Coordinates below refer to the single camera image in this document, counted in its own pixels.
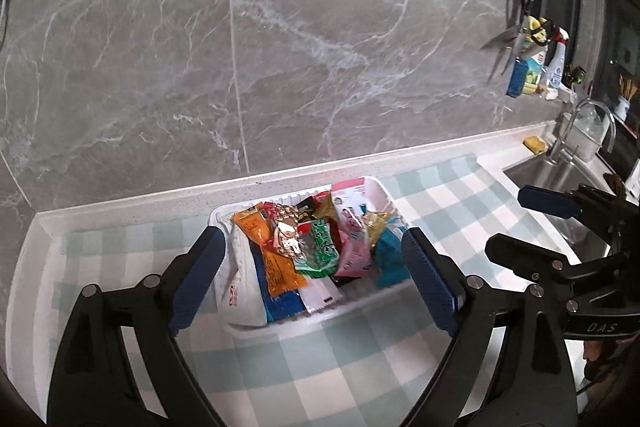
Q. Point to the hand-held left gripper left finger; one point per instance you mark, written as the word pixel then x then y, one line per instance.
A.
pixel 192 287

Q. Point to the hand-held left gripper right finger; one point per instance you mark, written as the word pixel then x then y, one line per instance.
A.
pixel 430 282

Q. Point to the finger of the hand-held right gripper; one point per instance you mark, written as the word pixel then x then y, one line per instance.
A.
pixel 547 201
pixel 525 257

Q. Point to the light blue snack packet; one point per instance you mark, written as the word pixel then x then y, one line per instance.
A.
pixel 392 264

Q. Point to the large white snack packet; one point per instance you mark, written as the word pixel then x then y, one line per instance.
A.
pixel 240 292

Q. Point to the gold foil packet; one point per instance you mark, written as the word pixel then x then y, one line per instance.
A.
pixel 377 222

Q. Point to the pink cartoon snack packet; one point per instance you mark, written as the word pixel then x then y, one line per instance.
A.
pixel 352 257

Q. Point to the orange snack packet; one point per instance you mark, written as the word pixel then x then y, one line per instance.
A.
pixel 272 257

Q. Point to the dark blue snack packet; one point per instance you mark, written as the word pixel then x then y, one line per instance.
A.
pixel 282 307

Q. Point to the white plastic tray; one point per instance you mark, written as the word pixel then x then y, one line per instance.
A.
pixel 377 194

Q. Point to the small red patterned packet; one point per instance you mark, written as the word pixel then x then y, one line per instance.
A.
pixel 285 232

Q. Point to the long pale pink packet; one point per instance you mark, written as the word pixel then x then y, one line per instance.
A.
pixel 320 297

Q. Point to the green candy packet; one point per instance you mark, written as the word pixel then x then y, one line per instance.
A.
pixel 317 252

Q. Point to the black snack packet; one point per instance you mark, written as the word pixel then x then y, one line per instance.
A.
pixel 305 204

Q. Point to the person's right hand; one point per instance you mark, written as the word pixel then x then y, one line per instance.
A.
pixel 594 352

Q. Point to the steel sink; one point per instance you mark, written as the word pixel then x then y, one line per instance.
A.
pixel 550 179

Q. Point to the yellow sponge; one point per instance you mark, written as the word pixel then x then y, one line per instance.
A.
pixel 534 144

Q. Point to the steel faucet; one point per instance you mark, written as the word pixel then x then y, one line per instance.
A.
pixel 560 142

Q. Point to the clear plastic container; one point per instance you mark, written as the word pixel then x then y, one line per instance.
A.
pixel 586 134

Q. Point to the white chopstick holder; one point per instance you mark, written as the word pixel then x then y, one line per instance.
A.
pixel 622 104

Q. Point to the blue sponge pack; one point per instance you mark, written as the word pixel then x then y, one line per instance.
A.
pixel 516 78

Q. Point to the white spray bottle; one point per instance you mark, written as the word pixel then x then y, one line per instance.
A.
pixel 556 62

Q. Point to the yellow dish soap bottle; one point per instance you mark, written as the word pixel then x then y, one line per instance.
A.
pixel 536 57

